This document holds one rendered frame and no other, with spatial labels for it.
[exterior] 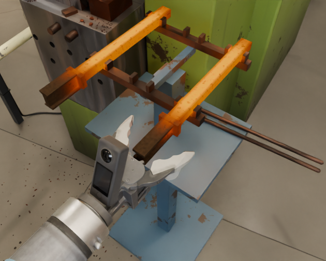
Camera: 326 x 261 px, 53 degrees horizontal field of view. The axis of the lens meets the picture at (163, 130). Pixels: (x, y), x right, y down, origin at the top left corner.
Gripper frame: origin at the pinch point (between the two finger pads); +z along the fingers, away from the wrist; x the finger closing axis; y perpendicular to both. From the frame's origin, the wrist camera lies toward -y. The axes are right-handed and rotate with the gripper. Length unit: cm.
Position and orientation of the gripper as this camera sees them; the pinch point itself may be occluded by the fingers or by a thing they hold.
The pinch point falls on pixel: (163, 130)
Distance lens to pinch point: 63.6
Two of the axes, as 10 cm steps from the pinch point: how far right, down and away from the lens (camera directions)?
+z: 6.0, -6.3, 4.9
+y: 0.0, 6.1, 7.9
